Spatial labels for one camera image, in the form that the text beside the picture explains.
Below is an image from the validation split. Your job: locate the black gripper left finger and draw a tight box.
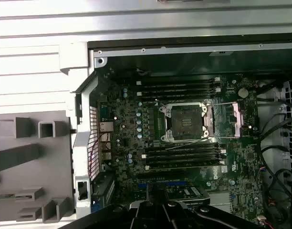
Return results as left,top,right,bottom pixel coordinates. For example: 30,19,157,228
68,183,159,229

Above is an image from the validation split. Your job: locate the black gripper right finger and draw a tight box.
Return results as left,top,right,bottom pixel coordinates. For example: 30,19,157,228
157,183,265,229

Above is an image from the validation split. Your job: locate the black expansion slot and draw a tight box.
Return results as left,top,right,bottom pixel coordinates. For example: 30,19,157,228
136,169,186,177

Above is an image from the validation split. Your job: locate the blue expansion slot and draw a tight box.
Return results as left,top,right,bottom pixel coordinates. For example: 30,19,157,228
137,181,188,188

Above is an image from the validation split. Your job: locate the metal socket cover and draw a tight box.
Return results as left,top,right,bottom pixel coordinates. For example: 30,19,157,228
203,101,244,139

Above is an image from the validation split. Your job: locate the black PC case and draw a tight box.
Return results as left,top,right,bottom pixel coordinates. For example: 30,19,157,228
69,38,292,229

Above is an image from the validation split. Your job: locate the CPU socket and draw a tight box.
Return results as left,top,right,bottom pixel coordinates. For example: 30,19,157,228
158,102,216,144

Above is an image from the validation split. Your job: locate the green motherboard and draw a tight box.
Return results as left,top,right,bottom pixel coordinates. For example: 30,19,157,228
98,69,265,215

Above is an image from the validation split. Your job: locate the silver drive cage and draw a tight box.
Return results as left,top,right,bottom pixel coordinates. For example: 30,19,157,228
257,80,292,167

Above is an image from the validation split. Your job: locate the metal locking lever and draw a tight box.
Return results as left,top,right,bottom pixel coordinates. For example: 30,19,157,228
154,97,167,108
164,137,219,151

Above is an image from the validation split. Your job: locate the grey parts rack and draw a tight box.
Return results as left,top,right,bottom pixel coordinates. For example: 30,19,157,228
0,113,76,222

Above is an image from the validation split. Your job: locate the black RAM slot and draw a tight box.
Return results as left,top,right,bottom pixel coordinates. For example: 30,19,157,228
136,93,221,101
143,149,227,158
136,77,221,86
136,87,221,96
146,161,227,171
136,83,221,91
145,155,227,164
145,143,227,152

